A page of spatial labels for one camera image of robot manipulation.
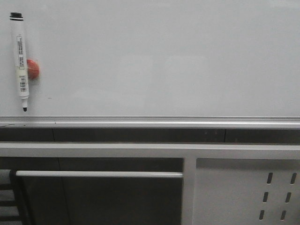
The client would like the red round magnet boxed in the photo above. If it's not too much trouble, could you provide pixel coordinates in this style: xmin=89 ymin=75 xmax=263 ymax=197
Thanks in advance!
xmin=27 ymin=59 xmax=40 ymax=80

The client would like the white black-tip whiteboard marker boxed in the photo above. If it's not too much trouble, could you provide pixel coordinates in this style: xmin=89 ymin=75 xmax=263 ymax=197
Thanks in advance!
xmin=9 ymin=12 xmax=30 ymax=112

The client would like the white whiteboard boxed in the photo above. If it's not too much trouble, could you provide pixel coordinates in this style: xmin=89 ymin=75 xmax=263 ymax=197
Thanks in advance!
xmin=0 ymin=0 xmax=300 ymax=129

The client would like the white perforated pegboard panel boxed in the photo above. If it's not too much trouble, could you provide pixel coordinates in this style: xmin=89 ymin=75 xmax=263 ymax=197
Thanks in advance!
xmin=193 ymin=159 xmax=300 ymax=225

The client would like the grey striped fabric panel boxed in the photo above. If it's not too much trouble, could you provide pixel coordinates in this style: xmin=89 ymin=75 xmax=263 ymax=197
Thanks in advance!
xmin=0 ymin=169 xmax=23 ymax=225

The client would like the white metal stand frame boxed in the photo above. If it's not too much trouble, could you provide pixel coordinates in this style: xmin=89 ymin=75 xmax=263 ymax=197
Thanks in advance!
xmin=0 ymin=142 xmax=300 ymax=225

